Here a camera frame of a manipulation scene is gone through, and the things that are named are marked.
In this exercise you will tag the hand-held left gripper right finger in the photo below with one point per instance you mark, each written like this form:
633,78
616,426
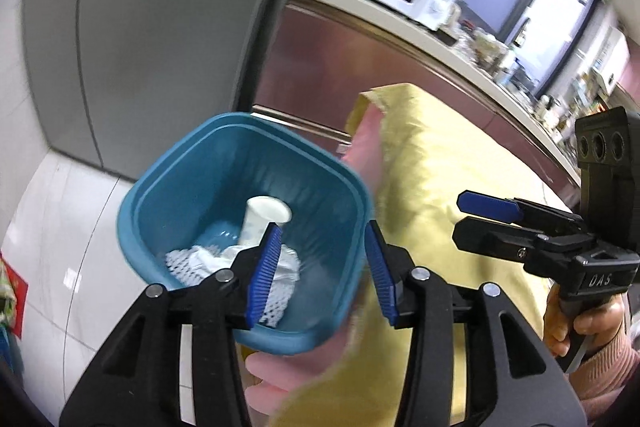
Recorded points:
377,272

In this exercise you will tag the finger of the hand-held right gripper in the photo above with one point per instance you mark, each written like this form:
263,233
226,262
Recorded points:
487,204
490,239

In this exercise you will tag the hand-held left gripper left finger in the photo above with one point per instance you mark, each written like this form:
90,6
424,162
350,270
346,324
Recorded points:
265,267

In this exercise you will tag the clear plastic bag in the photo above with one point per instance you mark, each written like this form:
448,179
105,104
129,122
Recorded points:
285,264

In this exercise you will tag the white paper cup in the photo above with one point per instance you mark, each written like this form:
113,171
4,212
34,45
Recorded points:
262,212

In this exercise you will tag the white foam fruit net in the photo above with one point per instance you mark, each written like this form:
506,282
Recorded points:
185,267

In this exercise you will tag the blue plastic bin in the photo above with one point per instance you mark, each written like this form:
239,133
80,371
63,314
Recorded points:
210,167

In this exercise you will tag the person's right forearm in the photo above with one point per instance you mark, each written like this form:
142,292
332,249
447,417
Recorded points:
610,367

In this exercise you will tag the person's right hand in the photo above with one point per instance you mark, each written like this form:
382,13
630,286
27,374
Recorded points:
600,319

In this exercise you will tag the yellow quilted blanket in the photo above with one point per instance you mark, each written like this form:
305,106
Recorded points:
440,157

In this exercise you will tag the white water heater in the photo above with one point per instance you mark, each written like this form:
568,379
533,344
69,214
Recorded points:
614,57

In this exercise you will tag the kitchen counter with maroon cabinets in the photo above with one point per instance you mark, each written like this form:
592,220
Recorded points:
320,57

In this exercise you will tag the grey refrigerator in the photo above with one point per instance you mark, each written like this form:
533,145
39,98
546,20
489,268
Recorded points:
150,7

